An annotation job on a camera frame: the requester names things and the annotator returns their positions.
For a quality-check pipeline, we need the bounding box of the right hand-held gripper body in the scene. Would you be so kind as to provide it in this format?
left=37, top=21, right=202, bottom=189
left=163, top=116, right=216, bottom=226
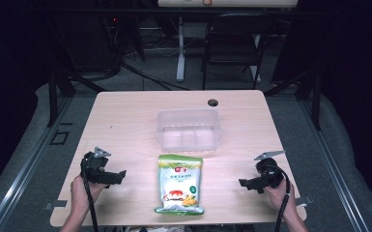
left=252, top=150, right=287, bottom=190

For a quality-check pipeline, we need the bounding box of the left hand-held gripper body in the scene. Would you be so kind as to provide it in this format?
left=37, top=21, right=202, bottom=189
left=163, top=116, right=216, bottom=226
left=79, top=146, right=121, bottom=186

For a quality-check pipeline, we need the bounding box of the person's right hand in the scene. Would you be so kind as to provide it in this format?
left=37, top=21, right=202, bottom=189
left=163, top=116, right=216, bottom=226
left=263, top=178, right=297, bottom=215

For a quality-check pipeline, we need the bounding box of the person's left hand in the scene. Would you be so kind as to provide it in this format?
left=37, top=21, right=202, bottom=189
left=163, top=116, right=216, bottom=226
left=70, top=174, right=108, bottom=211

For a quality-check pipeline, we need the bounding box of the grey tape strip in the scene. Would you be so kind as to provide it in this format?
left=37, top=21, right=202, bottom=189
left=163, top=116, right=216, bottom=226
left=295, top=194, right=315, bottom=207
left=43, top=199, right=69, bottom=211

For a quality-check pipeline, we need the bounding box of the green and white food bag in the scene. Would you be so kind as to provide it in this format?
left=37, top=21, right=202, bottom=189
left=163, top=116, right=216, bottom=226
left=154, top=154, right=206, bottom=217

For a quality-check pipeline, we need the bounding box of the person's clothing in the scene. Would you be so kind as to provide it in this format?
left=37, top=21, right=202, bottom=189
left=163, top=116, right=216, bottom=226
left=122, top=224, right=186, bottom=232

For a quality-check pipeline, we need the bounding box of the clear plastic container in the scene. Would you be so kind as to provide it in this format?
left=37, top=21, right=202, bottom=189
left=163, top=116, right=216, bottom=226
left=156, top=107, right=223, bottom=153

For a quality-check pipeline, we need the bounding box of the black metal stand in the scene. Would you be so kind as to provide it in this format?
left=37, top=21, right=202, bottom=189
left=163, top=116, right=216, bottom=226
left=294, top=61, right=324, bottom=131
left=45, top=61, right=75, bottom=129

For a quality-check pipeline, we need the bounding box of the black folding chair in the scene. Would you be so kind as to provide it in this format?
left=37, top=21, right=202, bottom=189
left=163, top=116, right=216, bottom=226
left=201, top=13, right=273, bottom=91

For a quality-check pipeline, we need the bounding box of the white desk leg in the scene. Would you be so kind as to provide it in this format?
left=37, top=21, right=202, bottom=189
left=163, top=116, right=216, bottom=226
left=175, top=15, right=188, bottom=83

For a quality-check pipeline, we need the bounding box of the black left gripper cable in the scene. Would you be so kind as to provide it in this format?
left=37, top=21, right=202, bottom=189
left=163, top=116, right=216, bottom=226
left=82, top=175, right=100, bottom=232

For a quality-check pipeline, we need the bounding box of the aluminium floor rail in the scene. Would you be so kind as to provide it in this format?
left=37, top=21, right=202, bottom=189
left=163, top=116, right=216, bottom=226
left=0, top=96, right=73, bottom=232
left=298, top=95, right=370, bottom=232

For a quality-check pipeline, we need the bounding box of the black floor cable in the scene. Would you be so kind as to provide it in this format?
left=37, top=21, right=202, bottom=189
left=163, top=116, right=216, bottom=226
left=121, top=61, right=192, bottom=92

